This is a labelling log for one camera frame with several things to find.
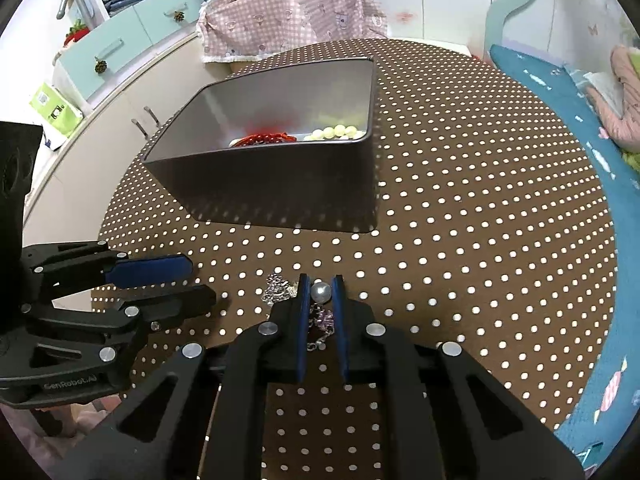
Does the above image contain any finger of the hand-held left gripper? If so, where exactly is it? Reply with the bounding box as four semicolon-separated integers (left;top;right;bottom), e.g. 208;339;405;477
19;239;195;306
0;283;217;406

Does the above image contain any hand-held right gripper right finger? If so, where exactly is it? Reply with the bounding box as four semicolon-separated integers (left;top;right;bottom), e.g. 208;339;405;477
332;274;586;480

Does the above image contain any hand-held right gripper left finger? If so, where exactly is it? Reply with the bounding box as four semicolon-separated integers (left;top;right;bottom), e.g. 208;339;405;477
55;273;312;480

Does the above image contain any silver chain charm bracelet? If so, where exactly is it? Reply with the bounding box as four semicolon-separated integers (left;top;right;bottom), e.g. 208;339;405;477
260;273;337;354

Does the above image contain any grey metal tin box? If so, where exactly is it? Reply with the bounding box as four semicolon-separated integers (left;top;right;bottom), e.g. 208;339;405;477
142;58;379;234

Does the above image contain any green cardboard box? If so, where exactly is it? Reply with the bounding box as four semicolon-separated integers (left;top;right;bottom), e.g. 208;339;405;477
28;82;84;136

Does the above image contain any white cabinet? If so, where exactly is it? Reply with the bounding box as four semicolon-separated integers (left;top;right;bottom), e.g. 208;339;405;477
22;29;237;262

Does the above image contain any teal drawer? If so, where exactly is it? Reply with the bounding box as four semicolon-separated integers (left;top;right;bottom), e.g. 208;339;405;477
134;0;206;47
52;14;151;102

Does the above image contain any red green plush toy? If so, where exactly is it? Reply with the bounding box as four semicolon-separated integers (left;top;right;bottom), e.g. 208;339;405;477
63;18;90;46

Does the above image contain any pink checked cloth cover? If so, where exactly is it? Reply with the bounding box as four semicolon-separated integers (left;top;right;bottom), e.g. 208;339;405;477
196;0;389;65

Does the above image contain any blue printed bedspread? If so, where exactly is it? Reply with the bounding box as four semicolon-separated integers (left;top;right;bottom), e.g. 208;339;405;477
487;43;640;472

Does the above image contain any white paper booklet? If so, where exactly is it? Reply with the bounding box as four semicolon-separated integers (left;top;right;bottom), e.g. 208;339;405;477
582;72;626;119

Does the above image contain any teal curved headboard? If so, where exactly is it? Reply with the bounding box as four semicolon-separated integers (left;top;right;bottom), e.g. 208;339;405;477
485;0;552;67

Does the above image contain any pale yellow bead bracelet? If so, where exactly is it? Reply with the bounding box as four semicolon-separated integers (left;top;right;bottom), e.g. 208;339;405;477
303;123;366;142

